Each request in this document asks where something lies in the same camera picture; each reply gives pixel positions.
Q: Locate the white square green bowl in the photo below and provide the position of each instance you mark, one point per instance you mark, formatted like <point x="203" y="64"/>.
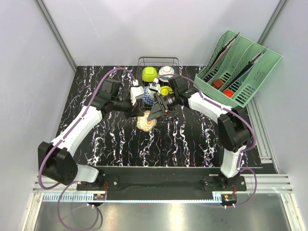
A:
<point x="149" y="74"/>

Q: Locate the blue white patterned bowl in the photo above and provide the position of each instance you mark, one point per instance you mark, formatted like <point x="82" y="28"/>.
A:
<point x="166" y="70"/>

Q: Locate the green file organizer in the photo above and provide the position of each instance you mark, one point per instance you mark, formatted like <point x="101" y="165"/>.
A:
<point x="237" y="57"/>

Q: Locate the red patterned bowl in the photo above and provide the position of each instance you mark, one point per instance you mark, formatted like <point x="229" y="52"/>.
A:
<point x="147" y="98"/>

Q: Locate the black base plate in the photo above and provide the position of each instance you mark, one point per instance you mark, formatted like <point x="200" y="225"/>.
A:
<point x="162" y="183"/>

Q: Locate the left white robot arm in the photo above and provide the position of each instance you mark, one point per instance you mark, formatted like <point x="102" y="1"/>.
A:
<point x="56" y="158"/>

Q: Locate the yellow green bowl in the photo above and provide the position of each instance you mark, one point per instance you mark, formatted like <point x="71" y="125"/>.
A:
<point x="166" y="90"/>

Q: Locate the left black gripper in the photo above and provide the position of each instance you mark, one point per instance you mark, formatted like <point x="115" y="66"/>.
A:
<point x="134" y="111"/>

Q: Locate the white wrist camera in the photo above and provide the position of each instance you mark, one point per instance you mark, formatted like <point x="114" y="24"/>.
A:
<point x="136" y="92"/>
<point x="154" y="86"/>

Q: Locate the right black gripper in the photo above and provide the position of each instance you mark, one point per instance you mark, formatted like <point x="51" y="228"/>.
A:
<point x="156" y="110"/>

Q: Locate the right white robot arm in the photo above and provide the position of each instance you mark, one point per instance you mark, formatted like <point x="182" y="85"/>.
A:
<point x="234" y="132"/>

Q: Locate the black folder in organizer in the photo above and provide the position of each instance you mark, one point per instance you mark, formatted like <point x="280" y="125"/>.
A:
<point x="220" y="50"/>

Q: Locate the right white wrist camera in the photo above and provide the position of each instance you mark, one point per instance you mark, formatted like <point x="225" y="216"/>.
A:
<point x="154" y="86"/>

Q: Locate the cream flower shaped bowl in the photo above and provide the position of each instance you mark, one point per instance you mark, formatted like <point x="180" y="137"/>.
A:
<point x="145" y="125"/>

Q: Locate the brown block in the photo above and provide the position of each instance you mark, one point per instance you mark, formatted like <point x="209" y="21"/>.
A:
<point x="218" y="83"/>

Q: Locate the wire dish rack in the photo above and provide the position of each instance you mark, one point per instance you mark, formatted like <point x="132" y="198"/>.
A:
<point x="157" y="63"/>

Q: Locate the red block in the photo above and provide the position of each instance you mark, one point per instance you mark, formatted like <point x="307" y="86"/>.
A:
<point x="228" y="93"/>

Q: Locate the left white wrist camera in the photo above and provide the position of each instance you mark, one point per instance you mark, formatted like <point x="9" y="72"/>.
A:
<point x="136" y="92"/>

